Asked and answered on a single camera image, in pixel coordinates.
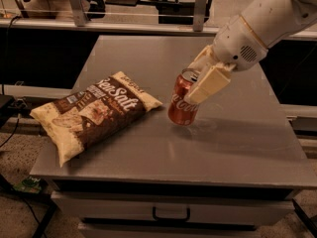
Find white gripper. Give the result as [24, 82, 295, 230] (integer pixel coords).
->
[184, 16, 267, 105]

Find red coke can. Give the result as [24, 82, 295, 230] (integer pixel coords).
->
[168, 68, 198, 126]

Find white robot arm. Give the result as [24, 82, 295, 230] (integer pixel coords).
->
[184, 0, 317, 105]

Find brown sea salt chip bag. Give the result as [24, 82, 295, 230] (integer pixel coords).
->
[31, 71, 161, 165]

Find grey cabinet drawer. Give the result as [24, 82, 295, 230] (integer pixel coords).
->
[52, 191, 293, 226]

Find green packet on floor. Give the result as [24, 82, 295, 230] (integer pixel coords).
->
[14, 177, 42, 194]

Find metal rail bracket middle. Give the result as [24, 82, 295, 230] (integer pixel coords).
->
[193, 0, 207, 32]

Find metal rail bracket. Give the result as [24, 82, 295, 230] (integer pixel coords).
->
[69, 0, 88, 27]
[193, 0, 207, 32]

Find metal rail bracket left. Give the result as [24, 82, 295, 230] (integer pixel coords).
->
[69, 0, 88, 27]

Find black drawer handle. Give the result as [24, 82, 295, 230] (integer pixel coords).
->
[152, 206, 191, 222]

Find black cable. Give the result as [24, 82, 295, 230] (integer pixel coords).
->
[0, 15, 22, 149]

